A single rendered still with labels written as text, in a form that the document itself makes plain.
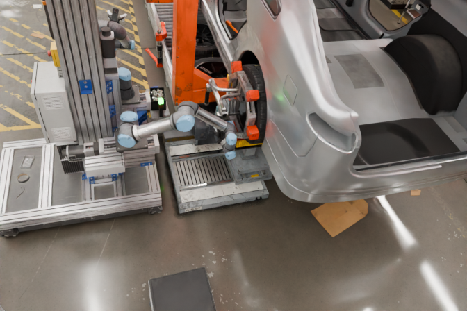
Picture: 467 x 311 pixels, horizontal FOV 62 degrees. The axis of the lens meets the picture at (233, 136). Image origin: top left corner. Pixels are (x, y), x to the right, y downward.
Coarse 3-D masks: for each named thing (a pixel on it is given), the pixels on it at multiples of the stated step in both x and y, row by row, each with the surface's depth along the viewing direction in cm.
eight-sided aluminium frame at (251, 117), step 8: (240, 72) 305; (232, 80) 327; (240, 80) 299; (248, 80) 299; (248, 88) 292; (232, 96) 340; (248, 104) 292; (248, 112) 292; (232, 120) 339; (248, 120) 294; (240, 128) 333; (240, 136) 318
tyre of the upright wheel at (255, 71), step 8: (256, 64) 313; (248, 72) 305; (256, 72) 298; (256, 80) 293; (256, 88) 291; (264, 88) 292; (264, 96) 290; (264, 104) 290; (264, 112) 291; (264, 120) 294; (264, 128) 297; (264, 136) 305
